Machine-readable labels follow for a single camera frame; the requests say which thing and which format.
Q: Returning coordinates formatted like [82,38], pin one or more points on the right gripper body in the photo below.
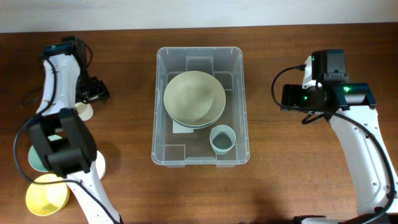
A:
[297,97]

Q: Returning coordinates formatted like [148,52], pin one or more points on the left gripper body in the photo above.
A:
[92,88]

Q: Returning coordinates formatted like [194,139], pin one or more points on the cream white cup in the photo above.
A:
[85,111]

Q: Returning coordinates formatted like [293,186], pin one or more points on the white small bowl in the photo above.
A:
[100,165]

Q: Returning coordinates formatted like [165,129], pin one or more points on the mint green small bowl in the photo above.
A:
[35,161]

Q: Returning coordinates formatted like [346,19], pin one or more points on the cream bowl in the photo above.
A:
[192,94]

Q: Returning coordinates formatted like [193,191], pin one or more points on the clear plastic storage bin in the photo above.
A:
[180,150]

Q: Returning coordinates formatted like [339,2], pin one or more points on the dark blue bowl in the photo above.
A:
[202,122]

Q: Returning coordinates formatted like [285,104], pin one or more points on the yellow small bowl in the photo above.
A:
[45,200]

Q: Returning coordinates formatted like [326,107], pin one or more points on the light grey cup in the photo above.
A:
[222,136]

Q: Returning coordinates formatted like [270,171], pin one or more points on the mint green cup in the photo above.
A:
[219,151]

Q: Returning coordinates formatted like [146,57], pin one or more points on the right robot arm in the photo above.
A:
[350,108]

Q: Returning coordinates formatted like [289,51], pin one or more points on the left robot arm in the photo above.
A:
[63,143]

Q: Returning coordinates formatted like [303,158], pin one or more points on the white label in bin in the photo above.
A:
[179,129]

